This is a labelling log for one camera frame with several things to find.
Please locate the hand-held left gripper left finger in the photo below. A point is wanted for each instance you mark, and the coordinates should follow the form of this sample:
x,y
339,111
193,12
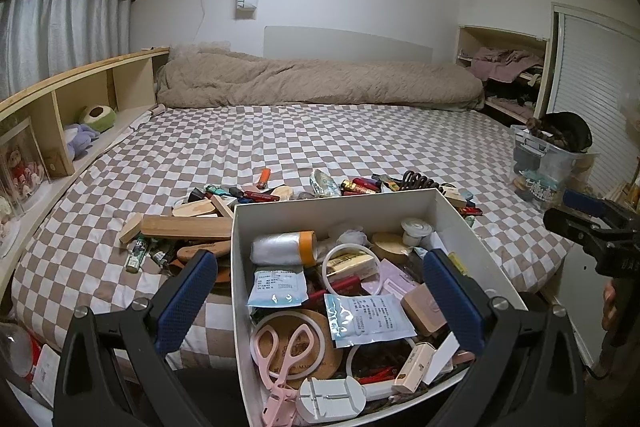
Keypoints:
x,y
185,302

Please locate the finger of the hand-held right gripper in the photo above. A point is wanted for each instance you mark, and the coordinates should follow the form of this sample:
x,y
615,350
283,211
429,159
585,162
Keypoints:
x,y
582,199
567,223

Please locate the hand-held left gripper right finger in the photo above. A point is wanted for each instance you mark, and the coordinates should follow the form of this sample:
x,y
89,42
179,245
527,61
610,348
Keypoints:
x,y
452,297

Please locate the white storage box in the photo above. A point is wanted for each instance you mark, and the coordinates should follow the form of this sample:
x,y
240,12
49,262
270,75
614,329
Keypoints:
x,y
240,267

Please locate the person's right hand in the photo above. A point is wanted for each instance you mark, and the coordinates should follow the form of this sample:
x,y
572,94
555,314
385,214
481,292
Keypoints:
x,y
610,307

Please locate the beige square pad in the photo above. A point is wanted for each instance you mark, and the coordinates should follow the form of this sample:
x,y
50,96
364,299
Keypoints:
x,y
425,312

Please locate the clear plastic storage bin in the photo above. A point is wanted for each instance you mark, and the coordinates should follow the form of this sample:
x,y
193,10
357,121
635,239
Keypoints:
x,y
545,177

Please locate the wooden hairbrush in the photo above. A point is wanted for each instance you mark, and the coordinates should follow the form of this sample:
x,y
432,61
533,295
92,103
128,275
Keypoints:
x,y
205,252

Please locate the pink card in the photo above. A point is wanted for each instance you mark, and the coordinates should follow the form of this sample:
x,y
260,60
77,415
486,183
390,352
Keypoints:
x,y
395,279

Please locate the black cloth bundle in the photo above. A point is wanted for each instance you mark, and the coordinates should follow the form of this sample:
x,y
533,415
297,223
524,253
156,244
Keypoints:
x,y
565,132

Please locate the long wooden plank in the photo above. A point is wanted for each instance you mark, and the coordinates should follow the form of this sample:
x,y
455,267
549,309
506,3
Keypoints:
x,y
185,227

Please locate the round wooden coaster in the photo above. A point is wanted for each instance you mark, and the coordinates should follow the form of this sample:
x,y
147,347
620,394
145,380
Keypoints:
x,y
390,248

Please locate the pink white small box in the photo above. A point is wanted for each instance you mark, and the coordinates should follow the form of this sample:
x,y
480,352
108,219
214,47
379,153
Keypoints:
x,y
412,367

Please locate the blue white foil packet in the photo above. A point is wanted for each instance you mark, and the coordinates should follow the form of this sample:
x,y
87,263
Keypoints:
x,y
277,287
370,319

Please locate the small wooden block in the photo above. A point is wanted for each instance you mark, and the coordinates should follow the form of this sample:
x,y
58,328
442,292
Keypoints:
x,y
131,228

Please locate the beige soap box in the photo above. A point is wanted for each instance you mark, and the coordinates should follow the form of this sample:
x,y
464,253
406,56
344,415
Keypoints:
x,y
357,263

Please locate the white roll orange end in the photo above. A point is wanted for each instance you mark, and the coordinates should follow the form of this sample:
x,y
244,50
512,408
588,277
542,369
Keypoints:
x,y
280,248

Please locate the pink scissors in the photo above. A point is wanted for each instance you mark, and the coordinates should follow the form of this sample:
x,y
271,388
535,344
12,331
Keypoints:
x,y
280,357

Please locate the red pen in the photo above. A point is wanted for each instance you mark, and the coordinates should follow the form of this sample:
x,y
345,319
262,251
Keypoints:
x,y
340,287

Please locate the white slatted door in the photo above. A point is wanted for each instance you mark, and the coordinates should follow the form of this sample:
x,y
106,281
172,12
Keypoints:
x,y
595,82

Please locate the white crumpled plastic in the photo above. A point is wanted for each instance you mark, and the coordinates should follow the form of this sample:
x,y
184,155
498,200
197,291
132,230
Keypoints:
x,y
350,236

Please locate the round cork hoop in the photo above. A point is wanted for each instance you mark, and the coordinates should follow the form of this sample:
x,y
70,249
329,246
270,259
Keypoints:
x,y
320,347

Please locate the red yellow battery pack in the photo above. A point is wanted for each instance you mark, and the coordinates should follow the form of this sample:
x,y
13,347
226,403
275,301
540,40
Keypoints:
x,y
360,186

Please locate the orange lighter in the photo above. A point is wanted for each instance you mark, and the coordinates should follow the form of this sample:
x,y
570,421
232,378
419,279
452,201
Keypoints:
x,y
262,177

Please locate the pink clothes pile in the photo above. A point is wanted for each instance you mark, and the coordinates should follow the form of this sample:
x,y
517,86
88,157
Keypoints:
x,y
500,62

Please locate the white plastic tool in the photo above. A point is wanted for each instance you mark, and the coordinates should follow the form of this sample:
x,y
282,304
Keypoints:
x,y
330,402

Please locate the purple plush toy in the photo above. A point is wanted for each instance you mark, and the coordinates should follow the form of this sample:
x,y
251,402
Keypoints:
x,y
77,139

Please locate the white plush display case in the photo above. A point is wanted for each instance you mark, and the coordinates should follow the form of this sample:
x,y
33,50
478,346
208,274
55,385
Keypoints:
x,y
7,219

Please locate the checkered bedsheet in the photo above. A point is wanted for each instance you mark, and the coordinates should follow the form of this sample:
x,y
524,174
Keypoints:
x,y
325,137

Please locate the green avocado plush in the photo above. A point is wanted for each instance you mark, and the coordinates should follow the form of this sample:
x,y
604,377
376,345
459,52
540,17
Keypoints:
x,y
97,117

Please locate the doll display case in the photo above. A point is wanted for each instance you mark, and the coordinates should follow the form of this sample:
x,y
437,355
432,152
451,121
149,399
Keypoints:
x,y
22,167

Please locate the wooden bedside shelf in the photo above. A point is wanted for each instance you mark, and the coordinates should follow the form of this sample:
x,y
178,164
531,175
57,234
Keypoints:
x,y
85,77

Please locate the beige duvet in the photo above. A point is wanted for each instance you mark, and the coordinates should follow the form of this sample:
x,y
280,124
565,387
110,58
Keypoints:
x,y
310,77

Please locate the grey curtain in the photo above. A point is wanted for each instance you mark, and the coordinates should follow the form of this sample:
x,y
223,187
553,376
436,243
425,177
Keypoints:
x,y
60,42

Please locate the white bed frame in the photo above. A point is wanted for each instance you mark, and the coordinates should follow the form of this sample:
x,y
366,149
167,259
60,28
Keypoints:
x,y
575,297

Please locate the wall niche shelf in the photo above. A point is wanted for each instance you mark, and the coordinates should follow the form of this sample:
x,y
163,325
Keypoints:
x,y
500,42

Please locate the grey wall panel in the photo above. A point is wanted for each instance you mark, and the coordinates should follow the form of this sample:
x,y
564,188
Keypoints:
x,y
350,42

